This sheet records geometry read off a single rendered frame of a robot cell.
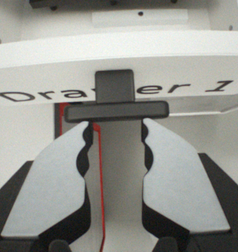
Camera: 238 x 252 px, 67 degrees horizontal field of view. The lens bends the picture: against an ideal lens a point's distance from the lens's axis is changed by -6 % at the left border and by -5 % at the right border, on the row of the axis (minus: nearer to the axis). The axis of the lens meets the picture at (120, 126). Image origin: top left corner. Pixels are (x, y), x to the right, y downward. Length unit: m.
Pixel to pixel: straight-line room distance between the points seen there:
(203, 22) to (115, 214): 1.00
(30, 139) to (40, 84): 0.15
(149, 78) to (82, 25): 0.12
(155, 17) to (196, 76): 0.10
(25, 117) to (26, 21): 0.14
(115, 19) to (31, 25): 0.10
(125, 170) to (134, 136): 0.19
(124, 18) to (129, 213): 0.99
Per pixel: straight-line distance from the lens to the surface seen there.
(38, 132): 0.31
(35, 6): 0.25
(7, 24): 0.25
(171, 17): 0.24
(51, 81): 0.16
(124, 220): 1.12
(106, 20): 0.23
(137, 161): 1.05
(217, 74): 0.18
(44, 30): 0.26
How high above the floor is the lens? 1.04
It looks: 85 degrees down
